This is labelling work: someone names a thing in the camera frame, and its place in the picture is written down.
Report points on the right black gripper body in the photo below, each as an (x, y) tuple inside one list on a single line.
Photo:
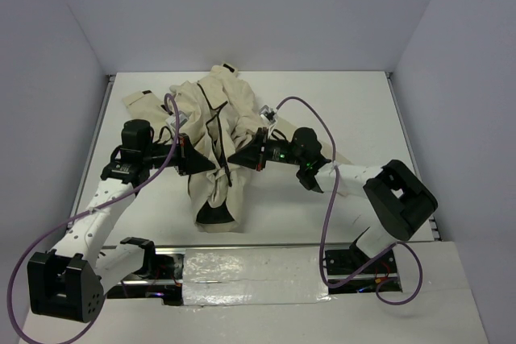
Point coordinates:
[(276, 150)]

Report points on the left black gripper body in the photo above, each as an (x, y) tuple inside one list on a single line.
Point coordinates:
[(158, 155)]

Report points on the beige jacket black lining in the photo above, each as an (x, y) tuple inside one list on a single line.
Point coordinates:
[(223, 118)]

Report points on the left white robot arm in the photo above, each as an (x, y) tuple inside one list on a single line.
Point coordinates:
[(71, 280)]

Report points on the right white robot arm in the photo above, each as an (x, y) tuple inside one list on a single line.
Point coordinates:
[(401, 202)]

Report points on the silver tape sheet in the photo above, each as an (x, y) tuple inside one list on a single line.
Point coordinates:
[(252, 276)]

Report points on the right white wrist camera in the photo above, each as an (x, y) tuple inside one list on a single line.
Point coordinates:
[(269, 116)]

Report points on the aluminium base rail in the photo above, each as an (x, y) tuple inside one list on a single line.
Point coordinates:
[(165, 282)]

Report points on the right table edge rail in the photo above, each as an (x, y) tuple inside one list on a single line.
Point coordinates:
[(432, 222)]

